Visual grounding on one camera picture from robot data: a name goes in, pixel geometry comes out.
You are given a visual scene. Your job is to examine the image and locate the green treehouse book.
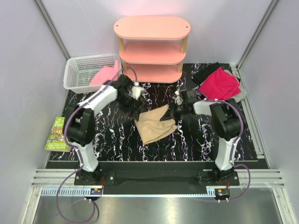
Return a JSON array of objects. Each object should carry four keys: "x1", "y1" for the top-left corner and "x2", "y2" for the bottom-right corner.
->
[{"x1": 44, "y1": 117, "x2": 71, "y2": 152}]

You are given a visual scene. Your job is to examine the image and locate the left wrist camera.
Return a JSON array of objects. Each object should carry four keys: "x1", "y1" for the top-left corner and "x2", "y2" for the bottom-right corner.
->
[{"x1": 129, "y1": 82, "x2": 145, "y2": 100}]

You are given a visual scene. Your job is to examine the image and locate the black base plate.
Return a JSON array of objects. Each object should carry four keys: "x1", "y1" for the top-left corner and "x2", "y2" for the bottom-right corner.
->
[{"x1": 73, "y1": 160, "x2": 269, "y2": 196}]

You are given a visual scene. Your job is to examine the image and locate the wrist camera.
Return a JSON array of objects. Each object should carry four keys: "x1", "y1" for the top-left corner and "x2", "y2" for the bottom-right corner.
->
[
  {"x1": 129, "y1": 82, "x2": 145, "y2": 100},
  {"x1": 172, "y1": 91, "x2": 183, "y2": 106}
]

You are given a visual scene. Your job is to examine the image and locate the pink t-shirt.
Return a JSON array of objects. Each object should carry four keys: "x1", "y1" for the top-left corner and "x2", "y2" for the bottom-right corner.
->
[{"x1": 89, "y1": 60, "x2": 119, "y2": 86}]

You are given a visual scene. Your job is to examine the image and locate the black marble mat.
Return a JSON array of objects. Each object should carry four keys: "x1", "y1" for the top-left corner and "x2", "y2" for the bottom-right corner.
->
[{"x1": 49, "y1": 63, "x2": 257, "y2": 162}]

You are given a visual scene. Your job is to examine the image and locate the magenta t-shirt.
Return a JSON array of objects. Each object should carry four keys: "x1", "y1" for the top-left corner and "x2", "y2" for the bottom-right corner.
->
[{"x1": 199, "y1": 68, "x2": 241, "y2": 100}]

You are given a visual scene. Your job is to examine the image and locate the grey t-shirt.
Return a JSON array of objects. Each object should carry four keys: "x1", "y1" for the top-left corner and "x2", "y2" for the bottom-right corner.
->
[{"x1": 229, "y1": 71, "x2": 248, "y2": 103}]

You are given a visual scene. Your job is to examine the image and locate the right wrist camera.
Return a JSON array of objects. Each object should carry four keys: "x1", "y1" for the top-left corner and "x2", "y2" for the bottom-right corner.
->
[{"x1": 172, "y1": 91, "x2": 183, "y2": 106}]

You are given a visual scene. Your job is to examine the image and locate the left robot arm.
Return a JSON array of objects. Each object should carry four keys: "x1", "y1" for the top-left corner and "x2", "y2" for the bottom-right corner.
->
[{"x1": 63, "y1": 75, "x2": 145, "y2": 185}]

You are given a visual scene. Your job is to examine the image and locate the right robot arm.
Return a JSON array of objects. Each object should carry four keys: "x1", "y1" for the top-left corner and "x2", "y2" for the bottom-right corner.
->
[{"x1": 160, "y1": 90, "x2": 247, "y2": 185}]

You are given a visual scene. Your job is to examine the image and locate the pink three-tier shelf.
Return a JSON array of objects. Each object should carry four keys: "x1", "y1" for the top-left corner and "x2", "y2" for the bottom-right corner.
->
[{"x1": 114, "y1": 16, "x2": 191, "y2": 84}]

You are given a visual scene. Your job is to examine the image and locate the black t-shirt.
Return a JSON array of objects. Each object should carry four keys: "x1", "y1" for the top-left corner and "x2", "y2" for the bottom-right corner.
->
[{"x1": 192, "y1": 63, "x2": 221, "y2": 85}]

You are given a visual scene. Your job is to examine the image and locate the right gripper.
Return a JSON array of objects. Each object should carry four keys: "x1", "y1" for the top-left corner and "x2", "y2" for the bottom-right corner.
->
[{"x1": 161, "y1": 101, "x2": 188, "y2": 123}]

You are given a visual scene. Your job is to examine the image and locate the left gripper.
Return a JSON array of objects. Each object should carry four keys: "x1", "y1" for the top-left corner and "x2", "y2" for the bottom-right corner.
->
[{"x1": 116, "y1": 92, "x2": 144, "y2": 121}]

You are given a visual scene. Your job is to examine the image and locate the white plastic basket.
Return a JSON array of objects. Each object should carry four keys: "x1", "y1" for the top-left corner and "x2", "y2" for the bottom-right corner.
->
[{"x1": 63, "y1": 54, "x2": 120, "y2": 94}]

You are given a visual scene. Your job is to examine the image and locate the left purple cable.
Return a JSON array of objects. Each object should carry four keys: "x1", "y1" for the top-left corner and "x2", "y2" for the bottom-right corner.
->
[{"x1": 55, "y1": 67, "x2": 139, "y2": 222}]

